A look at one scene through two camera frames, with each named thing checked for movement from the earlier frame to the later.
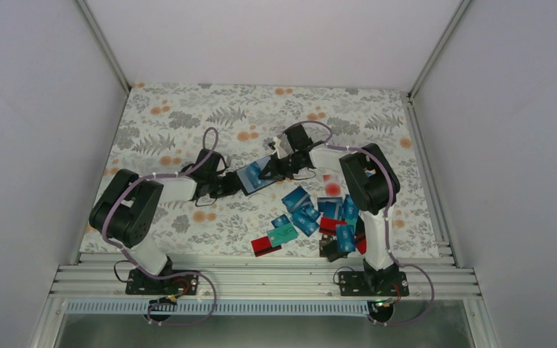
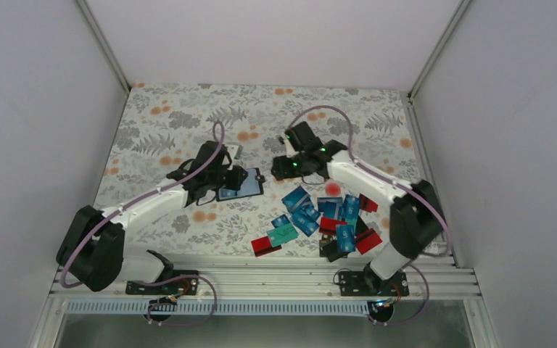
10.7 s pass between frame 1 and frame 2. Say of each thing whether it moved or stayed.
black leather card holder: stayed
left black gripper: stayed
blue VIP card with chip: moved
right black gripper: stayed
